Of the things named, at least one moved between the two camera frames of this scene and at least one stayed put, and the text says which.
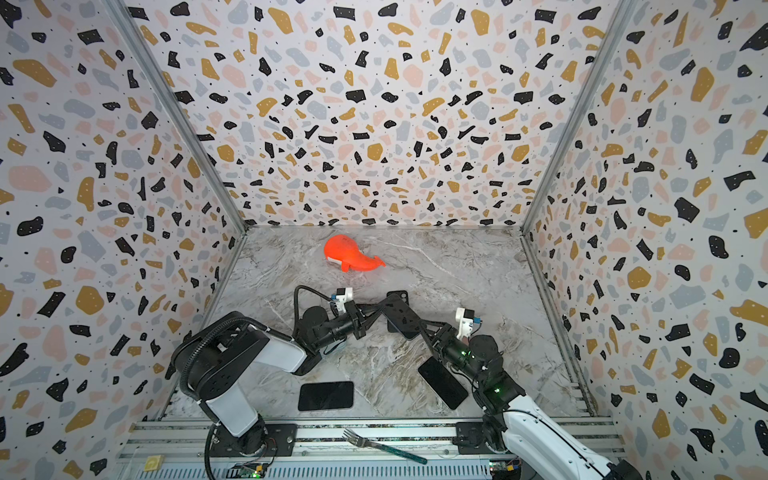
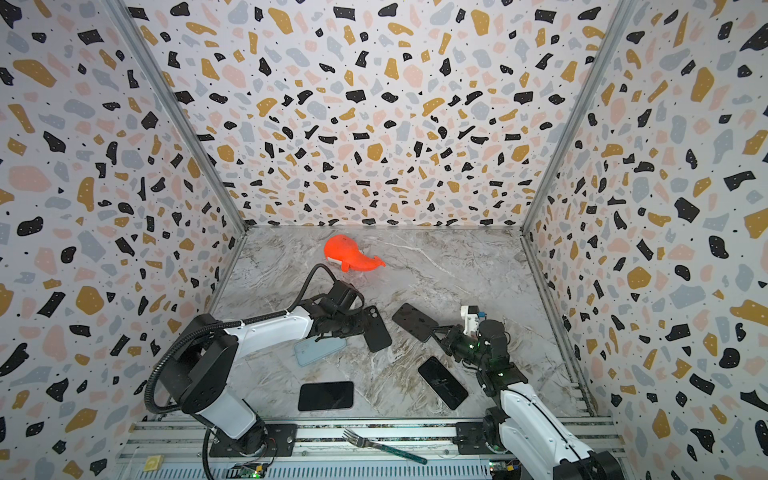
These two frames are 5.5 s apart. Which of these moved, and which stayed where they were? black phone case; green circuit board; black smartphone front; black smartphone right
Moved: black phone case
Stayed: black smartphone right; black smartphone front; green circuit board
